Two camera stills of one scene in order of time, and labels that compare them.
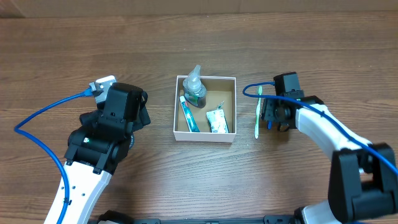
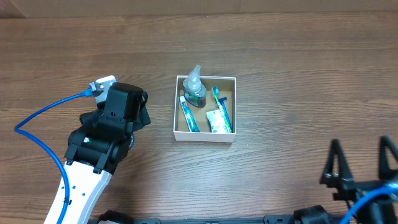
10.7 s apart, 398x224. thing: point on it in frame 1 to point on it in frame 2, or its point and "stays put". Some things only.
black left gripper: x=144 y=109 stays put
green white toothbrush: x=260 y=91 to x=216 y=92
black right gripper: x=267 y=109 to x=360 y=185
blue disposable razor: x=270 y=125 to x=222 y=100
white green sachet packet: x=217 y=120 stays put
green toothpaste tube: x=189 y=116 stays put
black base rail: x=268 y=219 stays put
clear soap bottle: x=194 y=89 stays put
